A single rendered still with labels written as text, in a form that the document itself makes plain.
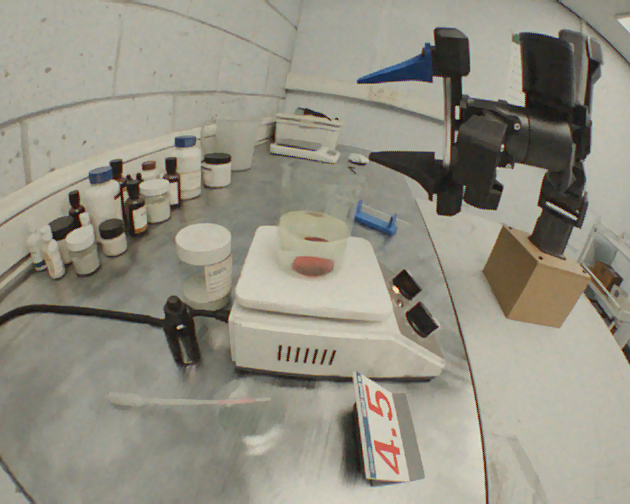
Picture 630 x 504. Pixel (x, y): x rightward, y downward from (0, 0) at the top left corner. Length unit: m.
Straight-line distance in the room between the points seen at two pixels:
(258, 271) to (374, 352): 0.11
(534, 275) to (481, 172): 0.26
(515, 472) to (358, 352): 0.21
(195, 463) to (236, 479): 0.03
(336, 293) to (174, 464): 0.19
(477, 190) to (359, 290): 0.12
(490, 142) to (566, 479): 0.34
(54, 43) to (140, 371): 0.52
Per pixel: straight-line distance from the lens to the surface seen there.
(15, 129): 0.53
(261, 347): 0.23
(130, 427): 0.25
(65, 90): 0.58
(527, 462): 0.33
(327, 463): 0.23
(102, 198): 0.46
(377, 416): 0.23
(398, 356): 0.25
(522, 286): 0.45
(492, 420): 0.32
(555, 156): 0.28
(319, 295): 0.21
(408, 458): 0.25
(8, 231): 0.50
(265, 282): 0.21
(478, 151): 0.20
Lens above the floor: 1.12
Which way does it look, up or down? 30 degrees down
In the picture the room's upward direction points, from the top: 10 degrees clockwise
